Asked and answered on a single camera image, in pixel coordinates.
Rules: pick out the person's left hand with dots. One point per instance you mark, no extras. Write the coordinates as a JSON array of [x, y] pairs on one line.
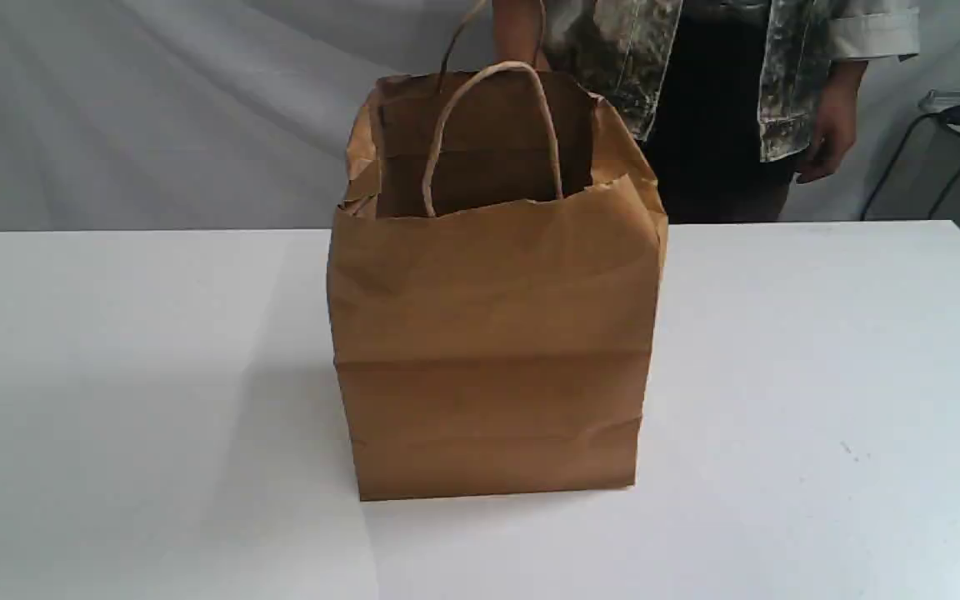
[[835, 133]]

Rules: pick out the brown paper bag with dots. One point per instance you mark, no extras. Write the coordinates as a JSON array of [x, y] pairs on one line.
[[493, 279]]

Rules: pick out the person in camouflage shirt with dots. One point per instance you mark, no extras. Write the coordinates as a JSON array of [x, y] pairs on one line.
[[721, 96]]

